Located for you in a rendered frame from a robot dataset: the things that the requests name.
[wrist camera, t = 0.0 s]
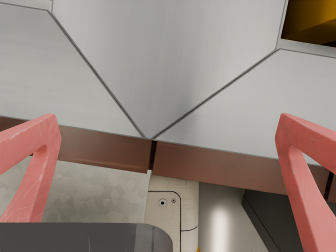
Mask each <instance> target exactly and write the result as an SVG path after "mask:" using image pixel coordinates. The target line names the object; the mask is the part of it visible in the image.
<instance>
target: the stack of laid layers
mask: <svg viewBox="0 0 336 252"><path fill-rule="evenodd" d="M0 2H2V3H8V4H14V5H20V6H26V7H33V8H39V9H45V10H48V11H49V12H50V14H51V10H52V0H0ZM288 2H289V0H286V4H285V8H284V13H283V18H282V23H281V28H280V32H279V37H278V42H277V47H276V50H275V51H277V50H278V49H280V48H281V49H287V50H293V51H299V52H305V53H311V54H317V55H323V56H330V57H336V47H330V46H324V45H318V44H312V43H306V42H300V41H294V40H288V39H282V38H281V35H282V30H283V25H284V21H285V16H286V11H287V6H288ZM51 15H52V14H51ZM52 16H53V15H52ZM53 18H54V16H53ZM54 19H55V18H54ZM55 20H56V19H55ZM56 22H57V20H56ZM57 23H58V22H57ZM58 24H59V23H58ZM59 26H60V24H59ZM60 27H61V26H60ZM61 28H62V27H61ZM62 30H63V28H62ZM63 31H64V30H63ZM64 32H65V31H64ZM65 34H66V32H65ZM66 35H67V34H66ZM67 36H68V35H67ZM68 38H69V36H68ZM69 39H70V38H69ZM70 40H71V39H70ZM71 42H72V40H71ZM72 43H73V42H72ZM73 44H74V43H73ZM74 46H75V44H74ZM75 47H76V46H75ZM76 48H77V47H76ZM77 50H78V48H77ZM78 51H79V50H78ZM275 51H274V52H275ZM79 52H80V51H79ZM274 52H273V53H274ZM273 53H271V54H273ZM80 54H81V52H80ZM271 54H270V55H271ZM81 55H82V54H81ZM270 55H268V56H270ZM82 56H83V55H82ZM268 56H267V57H268ZM83 57H84V56H83ZM267 57H266V58H267ZM266 58H264V59H266ZM84 59H85V58H84ZM264 59H263V60H264ZM85 60H86V59H85ZM263 60H261V61H263ZM86 61H87V60H86ZM261 61H260V62H261ZM260 62H259V63H260ZM87 63H88V62H87ZM259 63H257V64H259ZM88 64H89V63H88ZM257 64H256V65H257ZM89 65H90V64H89ZM256 65H254V66H256ZM254 66H253V67H254ZM90 67H91V66H90ZM253 67H252V68H253ZM91 68H92V67H91ZM252 68H250V69H252ZM92 69H93V68H92ZM250 69H249V70H250ZM249 70H247V71H249ZM93 71H94V70H93ZM247 71H246V72H247ZM94 72H95V71H94ZM246 72H245V73H246ZM95 73H96V72H95ZM245 73H243V74H245ZM243 74H242V75H243ZM96 75H97V74H96ZM242 75H240V76H242ZM97 76H98V75H97ZM240 76H239V77H240ZM98 77H99V76H98ZM239 77H238V78H239ZM238 78H236V79H238ZM99 79H100V78H99ZM236 79H235V80H236ZM100 80H101V79H100ZM235 80H233V81H235ZM101 81H102V80H101ZM233 81H232V82H233ZM232 82H231V83H232ZM102 83H103V81H102ZM231 83H229V84H231ZM103 84H104V83H103ZM229 84H228V85H229ZM104 85H105V84H104ZM228 85H226V86H225V87H227V86H228ZM105 87H106V85H105ZM225 87H224V88H225ZM106 88H107V87H106ZM224 88H222V89H224ZM107 89H108V88H107ZM222 89H221V90H222ZM221 90H219V91H218V92H220V91H221ZM108 91H109V89H108ZM109 92H110V91H109ZM218 92H217V93H218ZM110 93H111V92H110ZM217 93H215V94H217ZM215 94H214V95H215ZM111 95H112V93H111ZM214 95H213V96H214ZM112 96H113V95H112ZM213 96H211V97H213ZM113 97H114V96H113ZM211 97H210V98H211ZM210 98H208V99H210ZM114 99H115V97H114ZM208 99H207V100H208ZM115 100H116V99H115ZM207 100H206V101H207ZM116 101H117V100H116ZM206 101H204V102H206ZM204 102H203V103H204ZM117 103H118V101H117ZM203 103H201V104H203ZM118 104H119V103H118ZM201 104H200V105H201ZM119 105H120V104H119ZM200 105H199V106H200ZM199 106H197V107H199ZM120 107H121V105H120ZM197 107H196V108H197ZM121 108H122V107H121ZM196 108H194V109H196ZM122 109H123V108H122ZM194 109H193V110H194ZM193 110H192V111H193ZM123 111H124V109H123ZM192 111H190V112H192ZM124 112H125V111H124ZM190 112H189V113H190ZM125 113H126V112H125ZM189 113H187V114H189ZM187 114H186V115H187ZM126 115H127V113H126ZM186 115H185V116H186ZM127 116H128V115H127ZM185 116H183V117H185ZM128 117H129V116H128ZM183 117H182V118H183ZM182 118H180V119H182ZM129 119H130V117H129ZM180 119H179V120H180ZM130 120H131V119H130ZM179 120H178V121H179ZM131 121H132V120H131ZM178 121H176V122H178ZM176 122H175V123H176ZM132 123H133V121H132ZM175 123H173V124H175ZM133 124H134V123H133ZM173 124H172V125H173ZM134 125H135V124H134ZM172 125H171V126H172ZM171 126H169V127H171ZM135 127H136V125H135ZM169 127H168V128H169ZM136 128H137V127H136ZM168 128H166V129H168ZM137 129H138V128H137ZM166 129H165V130H166ZM165 130H164V131H165ZM138 131H139V129H138ZM164 131H162V132H164ZM139 132H140V131H139ZM162 132H161V133H162ZM140 133H141V132H140ZM161 133H159V134H161ZM159 134H158V135H159ZM141 135H142V133H141ZM158 135H157V136H158ZM142 136H143V135H142ZM157 136H155V137H157ZM143 137H144V136H143ZM155 137H154V138H155ZM154 138H152V139H154ZM144 139H145V137H144Z"/></svg>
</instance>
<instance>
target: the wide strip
mask: <svg viewBox="0 0 336 252"><path fill-rule="evenodd" d="M286 1H287V0H52V6H51V14H52V15H53V16H54V18H55V19H56V20H57V22H58V23H59V24H60V26H61V27H62V28H63V30H64V31H65V32H66V34H67V35H68V36H69V38H70V39H71V40H72V42H73V43H74V44H75V46H76V47H77V48H78V50H79V51H80V52H81V54H82V55H83V56H84V58H85V59H86V60H87V62H88V63H89V64H90V66H91V67H92V68H93V70H94V71H95V72H96V74H97V75H98V76H99V78H100V79H101V80H102V82H103V83H104V84H105V86H106V87H107V88H108V90H109V91H110V92H111V94H112V95H113V96H114V98H115V99H116V100H117V102H118V103H119V104H120V106H121V107H122V108H123V110H124V111H125V112H126V114H127V115H128V116H129V118H130V119H131V120H132V122H133V123H134V124H135V126H136V127H137V128H138V130H139V131H140V132H141V134H142V135H143V136H144V138H145V139H146V140H151V139H153V138H154V137H155V136H157V135H158V134H160V133H161V132H162V131H164V130H165V129H167V128H168V127H169V126H171V125H172V124H174V123H175V122H176V121H178V120H179V119H181V118H182V117H183V116H185V115H186V114H188V113H189V112H190V111H192V110H193V109H195V108H196V107H197V106H199V105H200V104H202V103H203V102H204V101H206V100H207V99H209V98H210V97H211V96H213V95H214V94H216V93H217V92H218V91H220V90H221V89H222V88H224V87H225V86H227V85H228V84H229V83H231V82H232V81H234V80H235V79H236V78H238V77H239V76H241V75H242V74H243V73H245V72H246V71H248V70H249V69H250V68H252V67H253V66H255V65H256V64H257V63H259V62H260V61H262V60H263V59H264V58H266V57H267V56H269V55H270V54H271V53H273V52H274V51H276V49H277V44H278V39H279V34H280V29H281V25H282V20H283V15H284V10H285V5H286Z"/></svg>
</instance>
